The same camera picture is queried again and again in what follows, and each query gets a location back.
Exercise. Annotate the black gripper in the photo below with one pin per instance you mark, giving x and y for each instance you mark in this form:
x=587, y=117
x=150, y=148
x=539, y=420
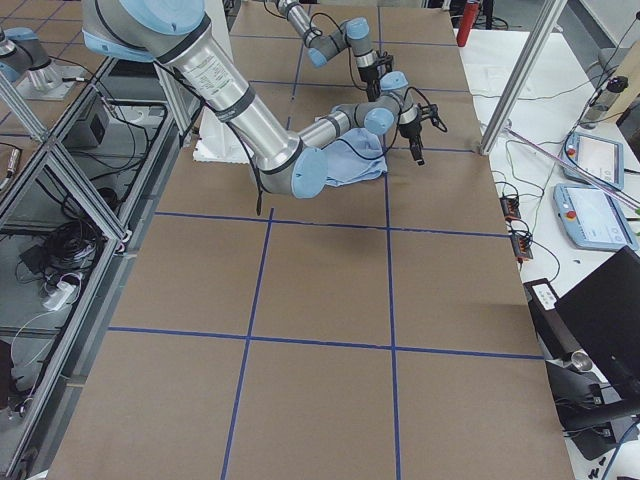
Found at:
x=370, y=79
x=411, y=132

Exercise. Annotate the blue teach pendant far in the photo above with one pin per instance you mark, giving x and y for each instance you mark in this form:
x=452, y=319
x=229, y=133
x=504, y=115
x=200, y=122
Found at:
x=602, y=157

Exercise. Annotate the grey orange usb hub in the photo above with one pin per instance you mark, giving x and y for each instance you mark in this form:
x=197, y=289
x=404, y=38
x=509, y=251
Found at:
x=521, y=244
x=510, y=207

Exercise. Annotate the black monitor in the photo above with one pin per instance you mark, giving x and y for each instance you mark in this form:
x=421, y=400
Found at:
x=602, y=313

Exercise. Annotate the red cylinder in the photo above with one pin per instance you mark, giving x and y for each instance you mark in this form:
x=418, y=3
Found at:
x=467, y=21

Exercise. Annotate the light blue t-shirt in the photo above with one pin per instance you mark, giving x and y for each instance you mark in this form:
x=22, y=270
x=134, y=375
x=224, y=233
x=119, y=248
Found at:
x=354, y=157

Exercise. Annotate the blue teach pendant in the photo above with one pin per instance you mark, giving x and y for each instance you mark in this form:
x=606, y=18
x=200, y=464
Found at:
x=591, y=219
x=602, y=157

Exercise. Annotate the black box with label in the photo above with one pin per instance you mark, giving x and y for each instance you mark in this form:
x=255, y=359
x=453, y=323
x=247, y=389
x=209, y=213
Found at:
x=560, y=343

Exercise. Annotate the aluminium frame post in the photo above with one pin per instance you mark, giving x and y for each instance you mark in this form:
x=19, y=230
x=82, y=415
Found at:
x=535, y=43

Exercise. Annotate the aluminium frame rack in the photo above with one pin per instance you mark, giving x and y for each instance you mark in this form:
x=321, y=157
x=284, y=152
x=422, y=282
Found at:
x=82, y=169

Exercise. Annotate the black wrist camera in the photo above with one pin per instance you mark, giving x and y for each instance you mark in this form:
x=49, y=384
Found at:
x=384, y=61
x=430, y=112

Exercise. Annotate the blue teach pendant near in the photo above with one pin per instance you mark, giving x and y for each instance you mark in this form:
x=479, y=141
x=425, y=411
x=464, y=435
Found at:
x=591, y=219

